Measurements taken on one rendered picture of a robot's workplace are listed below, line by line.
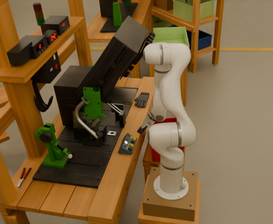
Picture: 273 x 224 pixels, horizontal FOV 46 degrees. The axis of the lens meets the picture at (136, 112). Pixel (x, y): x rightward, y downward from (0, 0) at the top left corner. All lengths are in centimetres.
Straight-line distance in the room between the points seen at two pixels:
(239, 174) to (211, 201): 44
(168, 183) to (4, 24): 117
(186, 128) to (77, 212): 76
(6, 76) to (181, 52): 90
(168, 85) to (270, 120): 260
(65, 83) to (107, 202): 85
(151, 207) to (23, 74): 96
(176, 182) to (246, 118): 238
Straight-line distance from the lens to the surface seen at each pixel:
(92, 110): 209
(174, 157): 158
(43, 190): 199
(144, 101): 250
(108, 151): 210
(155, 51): 152
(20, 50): 181
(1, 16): 180
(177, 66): 153
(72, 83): 219
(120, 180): 191
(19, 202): 198
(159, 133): 148
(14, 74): 178
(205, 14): 473
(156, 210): 175
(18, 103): 198
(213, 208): 294
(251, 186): 317
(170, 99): 150
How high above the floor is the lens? 230
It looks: 35 degrees down
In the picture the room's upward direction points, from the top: 4 degrees counter-clockwise
